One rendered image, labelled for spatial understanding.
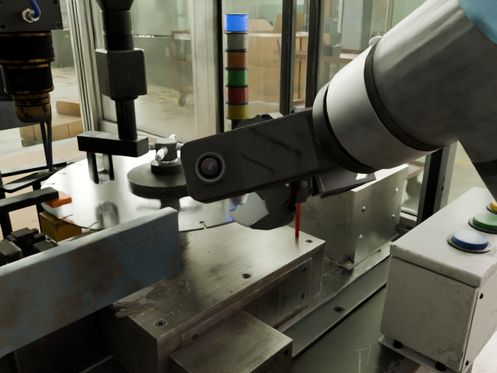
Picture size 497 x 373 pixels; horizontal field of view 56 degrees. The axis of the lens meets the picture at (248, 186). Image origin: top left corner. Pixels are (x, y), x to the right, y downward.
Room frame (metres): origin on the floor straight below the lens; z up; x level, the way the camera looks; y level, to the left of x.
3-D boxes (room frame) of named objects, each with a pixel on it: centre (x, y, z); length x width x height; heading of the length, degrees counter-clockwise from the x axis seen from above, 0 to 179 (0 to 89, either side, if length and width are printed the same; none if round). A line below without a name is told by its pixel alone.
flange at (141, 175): (0.60, 0.11, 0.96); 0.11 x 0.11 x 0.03
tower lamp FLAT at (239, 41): (0.89, 0.02, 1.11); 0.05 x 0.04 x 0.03; 46
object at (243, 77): (0.89, 0.02, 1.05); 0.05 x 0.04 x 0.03; 46
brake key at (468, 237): (0.51, -0.27, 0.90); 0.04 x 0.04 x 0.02
